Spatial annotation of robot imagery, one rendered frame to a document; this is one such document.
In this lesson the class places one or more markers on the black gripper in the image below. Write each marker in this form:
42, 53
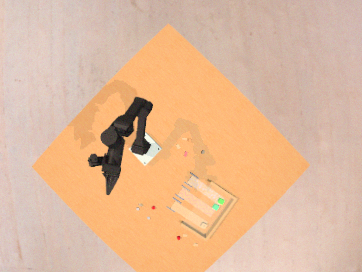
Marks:
112, 169

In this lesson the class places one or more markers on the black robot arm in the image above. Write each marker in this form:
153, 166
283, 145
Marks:
121, 127

